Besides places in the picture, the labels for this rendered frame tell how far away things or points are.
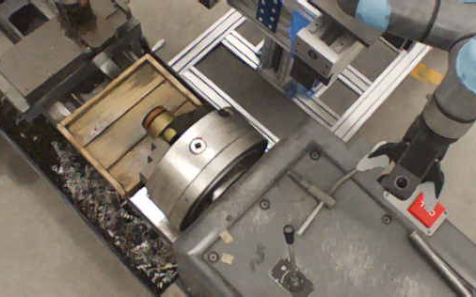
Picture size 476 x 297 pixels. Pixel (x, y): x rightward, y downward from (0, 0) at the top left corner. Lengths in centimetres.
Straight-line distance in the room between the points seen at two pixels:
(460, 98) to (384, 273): 47
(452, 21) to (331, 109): 162
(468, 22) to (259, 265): 59
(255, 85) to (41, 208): 113
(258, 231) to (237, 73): 143
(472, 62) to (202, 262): 63
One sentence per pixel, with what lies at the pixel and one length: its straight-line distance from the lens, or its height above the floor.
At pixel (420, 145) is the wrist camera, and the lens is 84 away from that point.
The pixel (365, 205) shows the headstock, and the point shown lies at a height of 125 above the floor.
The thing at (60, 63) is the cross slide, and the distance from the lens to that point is 160.
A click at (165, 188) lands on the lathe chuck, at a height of 118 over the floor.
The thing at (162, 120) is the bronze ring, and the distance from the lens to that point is 129.
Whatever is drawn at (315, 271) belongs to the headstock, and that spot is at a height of 125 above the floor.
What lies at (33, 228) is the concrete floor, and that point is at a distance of 247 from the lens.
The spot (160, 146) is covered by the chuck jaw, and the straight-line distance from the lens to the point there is 128.
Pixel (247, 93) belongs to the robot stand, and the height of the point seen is 21.
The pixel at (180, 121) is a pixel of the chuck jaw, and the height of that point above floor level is 114.
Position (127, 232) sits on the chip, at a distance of 176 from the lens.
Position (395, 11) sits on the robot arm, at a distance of 80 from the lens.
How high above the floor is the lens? 230
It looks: 68 degrees down
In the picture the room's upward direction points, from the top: 10 degrees clockwise
